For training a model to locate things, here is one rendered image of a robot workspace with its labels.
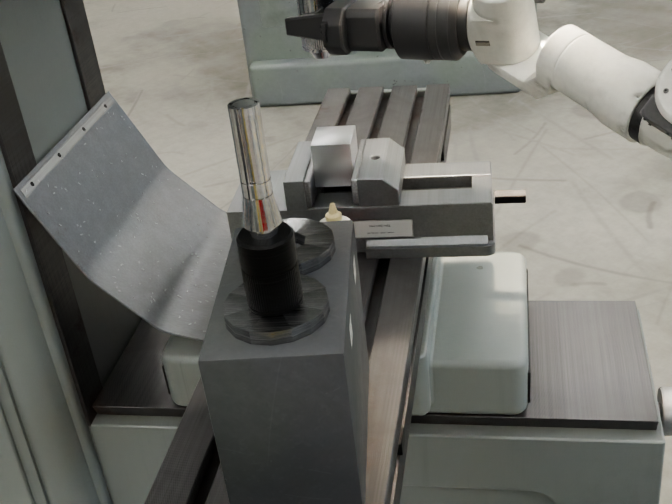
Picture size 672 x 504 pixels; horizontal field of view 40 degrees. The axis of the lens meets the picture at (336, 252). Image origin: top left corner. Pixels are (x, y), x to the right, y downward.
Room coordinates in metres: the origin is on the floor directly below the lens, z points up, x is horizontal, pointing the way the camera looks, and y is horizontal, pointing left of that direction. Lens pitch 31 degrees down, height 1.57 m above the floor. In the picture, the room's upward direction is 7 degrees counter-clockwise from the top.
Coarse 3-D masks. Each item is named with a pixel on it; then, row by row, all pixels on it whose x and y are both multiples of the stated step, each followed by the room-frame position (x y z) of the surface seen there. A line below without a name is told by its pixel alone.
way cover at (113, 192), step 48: (96, 144) 1.23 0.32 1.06; (144, 144) 1.33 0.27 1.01; (48, 192) 1.08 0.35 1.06; (96, 192) 1.16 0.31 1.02; (144, 192) 1.24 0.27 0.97; (192, 192) 1.32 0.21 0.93; (96, 240) 1.09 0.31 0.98; (144, 240) 1.15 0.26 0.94; (192, 240) 1.21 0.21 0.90; (144, 288) 1.06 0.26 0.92; (192, 288) 1.11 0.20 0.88; (192, 336) 1.00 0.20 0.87
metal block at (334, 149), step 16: (320, 128) 1.15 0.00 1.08; (336, 128) 1.14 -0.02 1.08; (352, 128) 1.14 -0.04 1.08; (320, 144) 1.10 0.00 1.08; (336, 144) 1.09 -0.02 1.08; (352, 144) 1.10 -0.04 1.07; (320, 160) 1.09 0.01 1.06; (336, 160) 1.09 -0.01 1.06; (352, 160) 1.09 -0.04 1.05; (320, 176) 1.10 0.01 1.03; (336, 176) 1.09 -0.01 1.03
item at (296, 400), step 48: (336, 240) 0.77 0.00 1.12; (240, 288) 0.69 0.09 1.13; (336, 288) 0.69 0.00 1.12; (240, 336) 0.63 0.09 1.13; (288, 336) 0.62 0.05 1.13; (336, 336) 0.62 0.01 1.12; (240, 384) 0.60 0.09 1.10; (288, 384) 0.60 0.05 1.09; (336, 384) 0.60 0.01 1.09; (240, 432) 0.61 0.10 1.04; (288, 432) 0.60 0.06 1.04; (336, 432) 0.60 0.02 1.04; (240, 480) 0.61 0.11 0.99; (288, 480) 0.60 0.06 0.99; (336, 480) 0.60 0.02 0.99
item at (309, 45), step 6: (300, 6) 1.10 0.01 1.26; (306, 6) 1.09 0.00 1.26; (312, 6) 1.09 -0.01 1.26; (318, 6) 1.09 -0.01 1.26; (324, 6) 1.09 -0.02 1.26; (300, 12) 1.10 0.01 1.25; (306, 12) 1.09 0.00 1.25; (312, 12) 1.09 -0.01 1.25; (318, 12) 1.09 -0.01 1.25; (306, 42) 1.10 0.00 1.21; (312, 42) 1.09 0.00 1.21; (318, 42) 1.09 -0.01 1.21; (306, 48) 1.10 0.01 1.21; (312, 48) 1.09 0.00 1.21; (318, 48) 1.09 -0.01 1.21; (324, 48) 1.09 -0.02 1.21
